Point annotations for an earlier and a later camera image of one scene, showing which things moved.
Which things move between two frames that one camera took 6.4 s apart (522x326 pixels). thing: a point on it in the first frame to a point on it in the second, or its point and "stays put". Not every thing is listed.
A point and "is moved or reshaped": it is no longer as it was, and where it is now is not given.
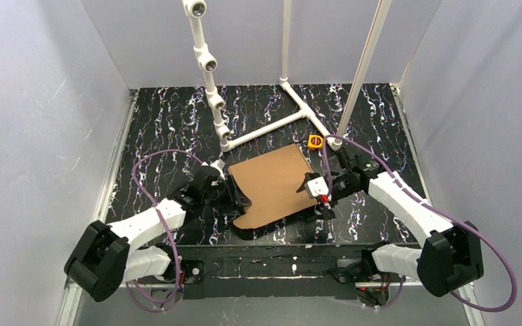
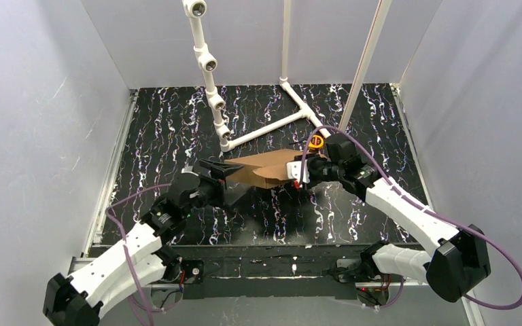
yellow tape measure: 315,141 stays put
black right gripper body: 329,197 to 310,169
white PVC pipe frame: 215,102 stays put
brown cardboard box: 271,182 is moved or reshaped
